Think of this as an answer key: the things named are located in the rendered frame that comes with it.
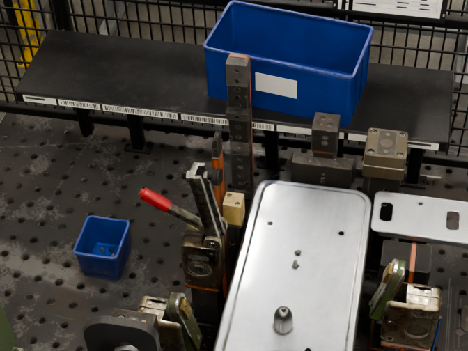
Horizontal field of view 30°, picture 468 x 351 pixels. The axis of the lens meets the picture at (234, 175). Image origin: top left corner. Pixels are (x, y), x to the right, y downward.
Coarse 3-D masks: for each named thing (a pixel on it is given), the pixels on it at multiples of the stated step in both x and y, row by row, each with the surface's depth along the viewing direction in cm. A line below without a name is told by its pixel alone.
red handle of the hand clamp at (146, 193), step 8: (144, 192) 146; (152, 192) 147; (144, 200) 147; (152, 200) 146; (160, 200) 147; (168, 200) 148; (160, 208) 147; (168, 208) 147; (176, 208) 148; (176, 216) 148; (184, 216) 148; (192, 216) 149; (192, 224) 149; (200, 224) 149
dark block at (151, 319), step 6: (114, 312) 133; (120, 312) 133; (126, 312) 133; (132, 312) 133; (138, 312) 133; (132, 318) 132; (138, 318) 132; (144, 318) 132; (150, 318) 132; (156, 318) 133; (150, 324) 132; (156, 324) 133
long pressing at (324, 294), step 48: (288, 192) 165; (336, 192) 164; (288, 240) 157; (336, 240) 157; (240, 288) 150; (288, 288) 150; (336, 288) 149; (240, 336) 143; (288, 336) 143; (336, 336) 143
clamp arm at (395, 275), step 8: (392, 264) 140; (400, 264) 138; (384, 272) 140; (392, 272) 138; (400, 272) 137; (384, 280) 140; (392, 280) 138; (400, 280) 138; (384, 288) 140; (392, 288) 140; (376, 296) 145; (384, 296) 142; (392, 296) 141; (376, 304) 144; (384, 304) 143; (376, 312) 145
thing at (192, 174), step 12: (192, 168) 140; (204, 168) 141; (216, 168) 140; (192, 180) 139; (204, 180) 140; (216, 180) 139; (192, 192) 141; (204, 192) 141; (204, 204) 143; (216, 204) 147; (204, 216) 145; (216, 216) 149; (204, 228) 148; (216, 228) 147
